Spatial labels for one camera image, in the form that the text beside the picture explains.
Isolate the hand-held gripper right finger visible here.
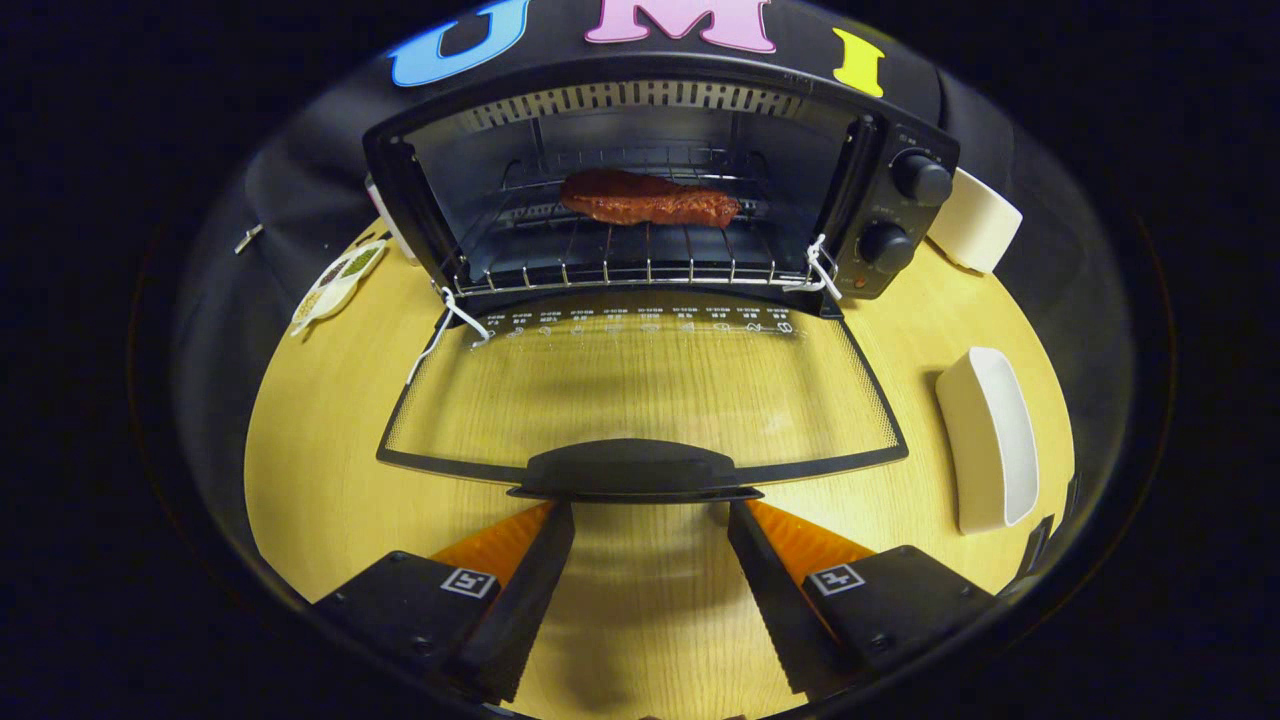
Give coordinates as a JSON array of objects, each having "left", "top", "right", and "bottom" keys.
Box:
[{"left": 727, "top": 500, "right": 1001, "bottom": 701}]

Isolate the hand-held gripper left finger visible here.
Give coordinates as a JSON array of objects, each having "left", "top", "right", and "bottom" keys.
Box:
[{"left": 312, "top": 500, "right": 577, "bottom": 704}]

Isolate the black toaster oven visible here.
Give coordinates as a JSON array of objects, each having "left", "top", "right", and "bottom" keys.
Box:
[{"left": 362, "top": 52, "right": 961, "bottom": 504}]

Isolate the brown meat piece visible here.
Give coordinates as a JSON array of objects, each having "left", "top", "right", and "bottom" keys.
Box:
[{"left": 560, "top": 168, "right": 743, "bottom": 229}]

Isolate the white toaster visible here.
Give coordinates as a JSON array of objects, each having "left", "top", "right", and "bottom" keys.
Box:
[{"left": 925, "top": 167, "right": 1024, "bottom": 275}]

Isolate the white rectangular dish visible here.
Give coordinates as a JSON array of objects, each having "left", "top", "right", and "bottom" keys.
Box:
[{"left": 935, "top": 346, "right": 1041, "bottom": 536}]

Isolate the white divided spice dish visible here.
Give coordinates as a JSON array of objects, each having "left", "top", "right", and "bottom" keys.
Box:
[{"left": 290, "top": 238, "right": 389, "bottom": 337}]

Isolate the clear bottle with silver cap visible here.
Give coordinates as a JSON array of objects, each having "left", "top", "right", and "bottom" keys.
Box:
[{"left": 363, "top": 175, "right": 421, "bottom": 266}]

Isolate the black backdrop cloth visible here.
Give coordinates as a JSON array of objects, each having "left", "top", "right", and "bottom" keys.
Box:
[{"left": 170, "top": 0, "right": 1131, "bottom": 401}]

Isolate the white cord tie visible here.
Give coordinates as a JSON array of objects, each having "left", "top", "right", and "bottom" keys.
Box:
[
  {"left": 405, "top": 287, "right": 493, "bottom": 386},
  {"left": 783, "top": 234, "right": 843, "bottom": 301}
]

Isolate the wire oven rack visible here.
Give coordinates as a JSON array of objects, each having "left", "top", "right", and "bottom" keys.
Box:
[{"left": 445, "top": 150, "right": 831, "bottom": 296}]

